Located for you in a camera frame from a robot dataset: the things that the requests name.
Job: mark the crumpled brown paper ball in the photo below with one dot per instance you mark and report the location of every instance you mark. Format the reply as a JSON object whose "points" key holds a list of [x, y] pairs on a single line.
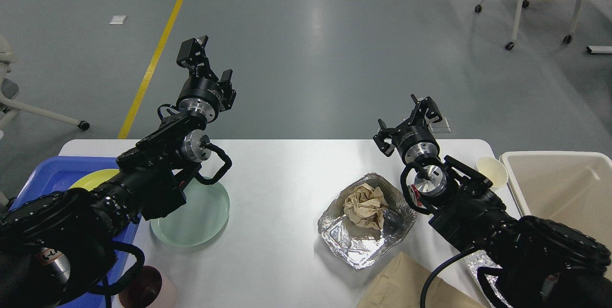
{"points": [[365, 207]]}

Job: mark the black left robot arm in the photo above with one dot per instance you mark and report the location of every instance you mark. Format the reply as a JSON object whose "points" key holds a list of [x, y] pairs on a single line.
{"points": [[62, 245]]}

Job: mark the beige plastic bin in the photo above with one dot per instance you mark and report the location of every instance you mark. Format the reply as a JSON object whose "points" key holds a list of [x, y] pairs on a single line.
{"points": [[569, 187]]}

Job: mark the blue plastic tray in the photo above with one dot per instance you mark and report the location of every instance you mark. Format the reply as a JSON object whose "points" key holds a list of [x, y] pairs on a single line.
{"points": [[58, 174]]}

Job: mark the yellow plate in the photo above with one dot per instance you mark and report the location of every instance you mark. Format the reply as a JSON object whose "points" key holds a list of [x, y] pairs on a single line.
{"points": [[94, 179]]}

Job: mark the cream paper cup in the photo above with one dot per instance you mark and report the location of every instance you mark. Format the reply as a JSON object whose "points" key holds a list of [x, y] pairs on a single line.
{"points": [[494, 170]]}

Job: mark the pink mug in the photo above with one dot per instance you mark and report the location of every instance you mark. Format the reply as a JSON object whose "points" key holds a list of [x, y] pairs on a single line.
{"points": [[150, 289]]}

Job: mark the metal floor plate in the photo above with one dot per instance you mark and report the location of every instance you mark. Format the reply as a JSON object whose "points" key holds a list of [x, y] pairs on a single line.
{"points": [[442, 126]]}

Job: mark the aluminium foil tray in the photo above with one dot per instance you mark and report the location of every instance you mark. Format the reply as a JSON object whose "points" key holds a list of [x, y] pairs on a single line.
{"points": [[361, 247]]}

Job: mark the white bar on floor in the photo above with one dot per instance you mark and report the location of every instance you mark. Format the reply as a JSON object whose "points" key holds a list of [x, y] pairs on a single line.
{"points": [[599, 49]]}

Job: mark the white floor marker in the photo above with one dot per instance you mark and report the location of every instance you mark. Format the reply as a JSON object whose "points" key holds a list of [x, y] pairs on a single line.
{"points": [[118, 20]]}

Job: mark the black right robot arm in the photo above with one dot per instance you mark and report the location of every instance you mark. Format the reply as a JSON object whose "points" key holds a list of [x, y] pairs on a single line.
{"points": [[540, 263]]}

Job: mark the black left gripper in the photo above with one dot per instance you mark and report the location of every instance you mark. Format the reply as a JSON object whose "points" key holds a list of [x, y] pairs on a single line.
{"points": [[201, 94]]}

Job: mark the mint green plate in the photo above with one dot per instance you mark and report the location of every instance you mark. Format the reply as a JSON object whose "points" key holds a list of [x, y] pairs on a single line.
{"points": [[203, 216]]}

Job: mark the brown paper bag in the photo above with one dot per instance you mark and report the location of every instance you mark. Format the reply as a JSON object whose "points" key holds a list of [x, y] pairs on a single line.
{"points": [[400, 283]]}

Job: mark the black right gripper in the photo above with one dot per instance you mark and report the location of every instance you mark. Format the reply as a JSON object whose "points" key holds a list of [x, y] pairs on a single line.
{"points": [[415, 143]]}

